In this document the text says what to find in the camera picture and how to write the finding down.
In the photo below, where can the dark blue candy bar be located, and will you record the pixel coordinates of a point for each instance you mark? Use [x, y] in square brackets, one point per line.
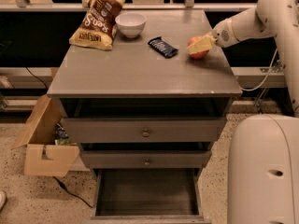
[162, 47]

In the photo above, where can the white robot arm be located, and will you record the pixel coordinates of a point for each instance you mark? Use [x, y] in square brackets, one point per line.
[263, 160]

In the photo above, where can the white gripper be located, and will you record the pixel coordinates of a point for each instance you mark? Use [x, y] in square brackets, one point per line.
[223, 34]

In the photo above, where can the brown yellow chip bag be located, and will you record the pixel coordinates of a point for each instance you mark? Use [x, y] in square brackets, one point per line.
[98, 28]

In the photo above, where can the grey open bottom drawer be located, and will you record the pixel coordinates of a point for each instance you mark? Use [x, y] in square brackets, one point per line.
[147, 196]

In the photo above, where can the open cardboard box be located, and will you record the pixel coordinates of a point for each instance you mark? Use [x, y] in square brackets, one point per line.
[42, 156]

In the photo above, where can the grey middle drawer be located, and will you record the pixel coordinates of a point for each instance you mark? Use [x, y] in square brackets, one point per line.
[128, 159]

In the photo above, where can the white ceramic bowl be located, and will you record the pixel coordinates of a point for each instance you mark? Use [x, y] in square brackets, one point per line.
[131, 24]

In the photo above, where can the red apple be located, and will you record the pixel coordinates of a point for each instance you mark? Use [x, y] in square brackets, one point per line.
[193, 52]

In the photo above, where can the grey top drawer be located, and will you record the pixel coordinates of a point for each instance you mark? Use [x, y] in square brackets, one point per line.
[143, 130]

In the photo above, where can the white shoe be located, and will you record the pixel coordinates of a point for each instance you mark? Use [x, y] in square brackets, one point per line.
[3, 198]

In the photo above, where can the items inside cardboard box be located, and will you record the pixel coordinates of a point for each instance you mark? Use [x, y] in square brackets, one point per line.
[61, 137]

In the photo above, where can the grey wooden drawer cabinet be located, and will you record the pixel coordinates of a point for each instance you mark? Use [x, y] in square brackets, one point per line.
[133, 81]

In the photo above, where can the metal railing bar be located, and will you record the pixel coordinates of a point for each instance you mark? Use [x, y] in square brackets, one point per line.
[66, 7]

